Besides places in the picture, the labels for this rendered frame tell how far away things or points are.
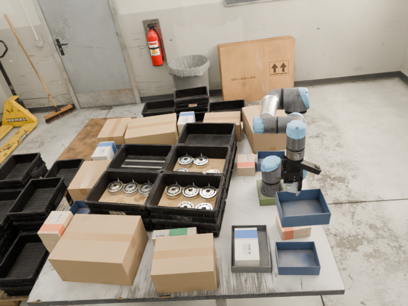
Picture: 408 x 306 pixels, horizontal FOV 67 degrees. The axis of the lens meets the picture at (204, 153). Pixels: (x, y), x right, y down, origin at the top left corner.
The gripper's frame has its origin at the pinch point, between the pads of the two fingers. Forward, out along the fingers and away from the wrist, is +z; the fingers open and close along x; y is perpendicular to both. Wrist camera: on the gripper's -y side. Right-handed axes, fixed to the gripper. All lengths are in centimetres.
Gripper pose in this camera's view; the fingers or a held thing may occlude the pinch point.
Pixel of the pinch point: (297, 192)
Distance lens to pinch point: 147.7
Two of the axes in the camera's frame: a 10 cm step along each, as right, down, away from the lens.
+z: 1.2, 8.4, 5.3
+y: -9.9, 0.7, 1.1
